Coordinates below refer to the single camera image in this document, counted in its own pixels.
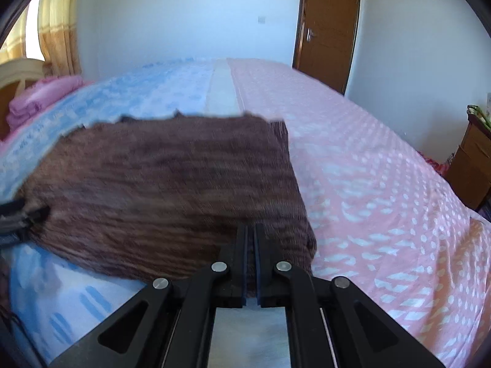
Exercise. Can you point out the cream wooden headboard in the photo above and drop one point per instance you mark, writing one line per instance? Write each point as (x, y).
(15, 71)

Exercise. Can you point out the pink and blue dotted bedsheet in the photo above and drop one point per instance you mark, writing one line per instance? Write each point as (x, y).
(364, 161)

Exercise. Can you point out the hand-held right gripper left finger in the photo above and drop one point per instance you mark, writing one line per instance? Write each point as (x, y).
(244, 272)

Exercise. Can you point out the red patterned cloth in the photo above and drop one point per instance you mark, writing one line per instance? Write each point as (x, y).
(447, 165)

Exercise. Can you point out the green cloth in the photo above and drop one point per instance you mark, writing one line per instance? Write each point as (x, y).
(479, 114)

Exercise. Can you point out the white light switch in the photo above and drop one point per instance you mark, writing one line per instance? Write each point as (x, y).
(262, 19)

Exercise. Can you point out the folded pink quilt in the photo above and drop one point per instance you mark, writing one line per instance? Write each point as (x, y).
(46, 92)

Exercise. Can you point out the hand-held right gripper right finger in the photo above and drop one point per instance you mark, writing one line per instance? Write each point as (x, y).
(260, 272)

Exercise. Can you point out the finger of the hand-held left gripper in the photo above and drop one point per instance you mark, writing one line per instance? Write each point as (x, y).
(36, 214)
(11, 207)

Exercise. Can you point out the brown wooden door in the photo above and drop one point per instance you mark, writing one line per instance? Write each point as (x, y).
(330, 27)

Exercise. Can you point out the brown knitted sweater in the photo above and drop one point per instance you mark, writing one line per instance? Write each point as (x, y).
(153, 180)

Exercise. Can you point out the yellow patterned curtain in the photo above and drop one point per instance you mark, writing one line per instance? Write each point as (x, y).
(57, 27)

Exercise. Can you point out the brown wooden desk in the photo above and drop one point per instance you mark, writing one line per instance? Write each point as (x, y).
(473, 161)

